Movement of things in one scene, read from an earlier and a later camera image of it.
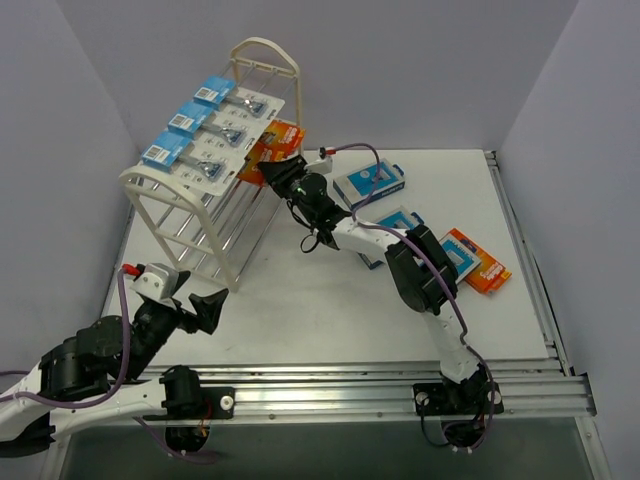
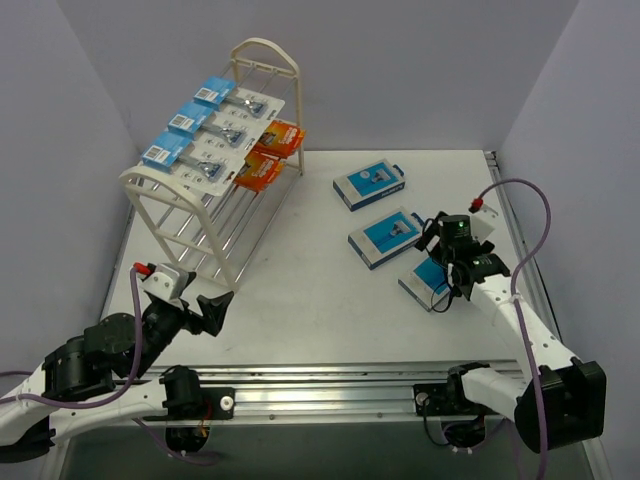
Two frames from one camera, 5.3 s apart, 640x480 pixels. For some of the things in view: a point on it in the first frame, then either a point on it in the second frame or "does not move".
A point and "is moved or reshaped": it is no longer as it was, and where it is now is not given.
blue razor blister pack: [174, 152] does not move
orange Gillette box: [264, 153] is moved or reshaped
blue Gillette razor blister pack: [220, 94] does not move
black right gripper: [288, 175] → [435, 240]
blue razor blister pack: [223, 127] does not move
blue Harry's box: [356, 188] does not move
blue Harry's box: [462, 256] is moved or reshaped
